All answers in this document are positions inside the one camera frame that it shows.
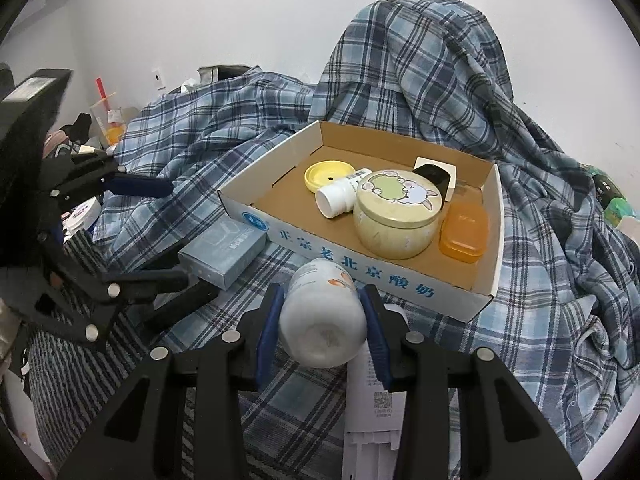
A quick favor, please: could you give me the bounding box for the grey blue carton box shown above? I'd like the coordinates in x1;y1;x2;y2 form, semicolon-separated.
178;217;266;290

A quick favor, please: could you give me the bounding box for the small white pill bottle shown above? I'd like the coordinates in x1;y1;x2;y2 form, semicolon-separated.
316;168;372;219

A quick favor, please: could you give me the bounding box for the cream round tin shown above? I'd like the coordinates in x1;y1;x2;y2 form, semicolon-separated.
354;169;444;260

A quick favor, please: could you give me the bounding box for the plastic cup with red straw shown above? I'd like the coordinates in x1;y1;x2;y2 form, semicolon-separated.
90;77;126;146

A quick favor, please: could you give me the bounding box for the white round jar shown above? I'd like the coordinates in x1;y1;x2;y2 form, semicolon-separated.
63;197;102;232

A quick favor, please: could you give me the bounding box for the yellow round lid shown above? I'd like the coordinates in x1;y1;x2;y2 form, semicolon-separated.
304;160;356;193

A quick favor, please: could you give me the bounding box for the wall socket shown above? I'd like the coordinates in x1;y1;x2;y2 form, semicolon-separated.
152;68;166;92

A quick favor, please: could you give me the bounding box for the green tissue pack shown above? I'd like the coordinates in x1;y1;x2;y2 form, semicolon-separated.
582;164;639;228

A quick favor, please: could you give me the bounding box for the large white plastic bottle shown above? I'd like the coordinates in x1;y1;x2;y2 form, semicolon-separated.
279;258;367;368

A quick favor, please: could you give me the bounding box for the grey box at wall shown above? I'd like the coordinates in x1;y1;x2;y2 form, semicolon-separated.
198;64;250;84

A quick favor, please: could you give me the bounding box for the blue plaid shirt cloth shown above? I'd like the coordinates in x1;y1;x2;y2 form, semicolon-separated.
93;0;639;462

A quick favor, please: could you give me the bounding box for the striped grey cloth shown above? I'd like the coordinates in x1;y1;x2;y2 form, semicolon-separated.
27;314;148;471

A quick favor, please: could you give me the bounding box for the pink floral fabric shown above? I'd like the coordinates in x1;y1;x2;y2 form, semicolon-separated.
42;130;72;159

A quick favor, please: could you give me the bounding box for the white cardboard tray box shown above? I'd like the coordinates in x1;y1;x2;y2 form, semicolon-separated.
218;122;504;323

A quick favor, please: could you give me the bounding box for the white lotion tube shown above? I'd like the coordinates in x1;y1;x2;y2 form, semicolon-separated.
342;314;406;479

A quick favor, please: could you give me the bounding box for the black square frame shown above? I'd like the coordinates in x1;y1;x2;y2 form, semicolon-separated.
126;274;220;344

